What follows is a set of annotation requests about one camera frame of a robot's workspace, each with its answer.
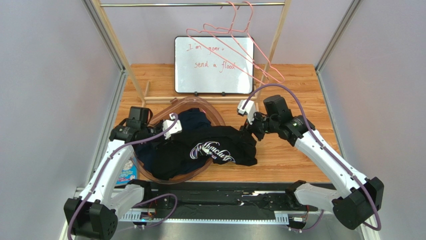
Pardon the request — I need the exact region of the black floral t-shirt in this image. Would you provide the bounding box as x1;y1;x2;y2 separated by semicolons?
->
150;125;258;180

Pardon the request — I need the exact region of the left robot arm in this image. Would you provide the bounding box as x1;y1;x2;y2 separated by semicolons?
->
63;106;182;240

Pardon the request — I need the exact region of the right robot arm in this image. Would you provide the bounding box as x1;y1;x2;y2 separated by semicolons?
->
237;95;384;230

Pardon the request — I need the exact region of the transparent brown plastic basin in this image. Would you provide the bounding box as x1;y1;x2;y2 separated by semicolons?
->
135;96;225;185

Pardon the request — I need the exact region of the navy blue garment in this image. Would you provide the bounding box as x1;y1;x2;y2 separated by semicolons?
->
133;108;212;172

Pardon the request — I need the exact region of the blue illustrated booklet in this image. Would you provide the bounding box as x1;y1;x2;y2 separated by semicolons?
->
115;158;138;187

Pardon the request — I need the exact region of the whiteboard with red writing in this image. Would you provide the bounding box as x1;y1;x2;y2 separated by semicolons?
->
174;36;254;94

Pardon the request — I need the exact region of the metal hanging rod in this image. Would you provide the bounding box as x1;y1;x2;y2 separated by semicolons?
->
100;2;286;8

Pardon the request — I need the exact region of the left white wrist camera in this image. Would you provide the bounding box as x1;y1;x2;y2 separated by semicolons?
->
162;113;183;140

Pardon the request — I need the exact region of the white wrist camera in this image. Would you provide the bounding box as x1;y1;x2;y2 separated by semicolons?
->
237;99;258;125
162;113;183;140

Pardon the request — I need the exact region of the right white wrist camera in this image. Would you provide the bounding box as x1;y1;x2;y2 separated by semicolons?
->
237;99;258;125

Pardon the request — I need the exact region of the wooden clothes rack frame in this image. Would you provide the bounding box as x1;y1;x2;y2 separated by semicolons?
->
90;0;292;108

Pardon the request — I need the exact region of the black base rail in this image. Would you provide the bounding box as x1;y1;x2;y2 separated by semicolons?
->
119;181;347;221

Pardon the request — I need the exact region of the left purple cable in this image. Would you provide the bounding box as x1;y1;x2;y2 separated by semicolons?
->
66;113;179;240

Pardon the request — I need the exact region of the purple cable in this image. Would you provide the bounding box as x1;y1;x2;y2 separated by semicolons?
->
66;113;179;240
241;83;382;232

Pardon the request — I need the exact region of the rear pink wire hanger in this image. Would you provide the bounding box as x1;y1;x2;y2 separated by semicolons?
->
202;0;286;84

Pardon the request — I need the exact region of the left aluminium frame post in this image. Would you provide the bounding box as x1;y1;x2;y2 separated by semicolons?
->
82;0;129;73

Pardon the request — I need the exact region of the aluminium frame post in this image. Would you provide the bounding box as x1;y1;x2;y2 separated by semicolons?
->
315;0;363;74
82;0;129;73

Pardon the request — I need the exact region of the right aluminium frame post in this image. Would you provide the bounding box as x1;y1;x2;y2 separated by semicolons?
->
315;0;363;74

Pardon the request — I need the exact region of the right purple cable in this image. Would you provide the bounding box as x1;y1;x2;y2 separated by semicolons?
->
241;83;382;232

